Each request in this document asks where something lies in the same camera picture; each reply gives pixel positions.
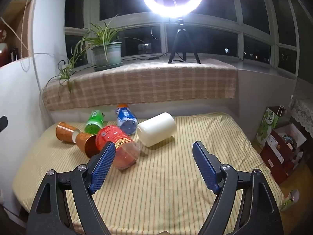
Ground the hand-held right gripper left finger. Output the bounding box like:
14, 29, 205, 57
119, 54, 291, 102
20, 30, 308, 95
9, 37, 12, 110
29, 141, 116, 235

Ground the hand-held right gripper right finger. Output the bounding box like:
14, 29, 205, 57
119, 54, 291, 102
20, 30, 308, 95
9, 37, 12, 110
192, 141, 284, 235

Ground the copper cup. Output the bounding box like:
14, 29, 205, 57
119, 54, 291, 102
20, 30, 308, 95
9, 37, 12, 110
75, 132, 100, 159
55, 122, 81, 144

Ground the red label plastic bottle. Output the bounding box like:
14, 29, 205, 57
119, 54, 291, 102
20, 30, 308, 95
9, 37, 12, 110
95, 125, 141, 170

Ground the green plastic bottle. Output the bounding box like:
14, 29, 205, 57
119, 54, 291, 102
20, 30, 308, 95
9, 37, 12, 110
84, 110, 106, 135

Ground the striped bed sheet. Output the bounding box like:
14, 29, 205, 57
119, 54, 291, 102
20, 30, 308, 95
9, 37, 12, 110
12, 113, 285, 235

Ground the blue label plastic bottle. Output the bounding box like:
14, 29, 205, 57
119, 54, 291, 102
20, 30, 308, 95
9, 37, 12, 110
115, 103, 139, 135

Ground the red vase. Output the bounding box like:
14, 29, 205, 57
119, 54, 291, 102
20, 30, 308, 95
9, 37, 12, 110
0, 21, 10, 68

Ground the red cardboard box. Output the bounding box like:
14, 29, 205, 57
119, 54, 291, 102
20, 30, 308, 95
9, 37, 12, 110
259, 123, 308, 185

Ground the green paper bag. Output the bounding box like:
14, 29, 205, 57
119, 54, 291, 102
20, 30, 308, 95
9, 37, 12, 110
255, 106, 285, 149

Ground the small green bottle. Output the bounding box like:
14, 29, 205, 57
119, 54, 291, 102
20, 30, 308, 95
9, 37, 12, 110
280, 189, 300, 212

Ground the plaid cloth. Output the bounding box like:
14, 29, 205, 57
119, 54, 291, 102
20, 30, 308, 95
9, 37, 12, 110
41, 62, 239, 112

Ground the wooden shelf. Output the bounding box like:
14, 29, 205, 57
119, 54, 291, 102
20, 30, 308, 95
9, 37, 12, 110
0, 0, 34, 68

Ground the green plant saucer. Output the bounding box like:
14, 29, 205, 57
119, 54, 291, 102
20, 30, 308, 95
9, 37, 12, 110
94, 61, 124, 72

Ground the white lace cloth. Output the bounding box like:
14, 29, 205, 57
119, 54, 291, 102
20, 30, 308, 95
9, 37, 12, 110
290, 99, 313, 138

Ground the potted spider plant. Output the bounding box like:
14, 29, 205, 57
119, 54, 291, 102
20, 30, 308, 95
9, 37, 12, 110
45, 15, 145, 94

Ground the black tripod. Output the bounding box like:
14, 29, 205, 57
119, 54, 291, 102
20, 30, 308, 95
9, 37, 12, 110
168, 18, 201, 64

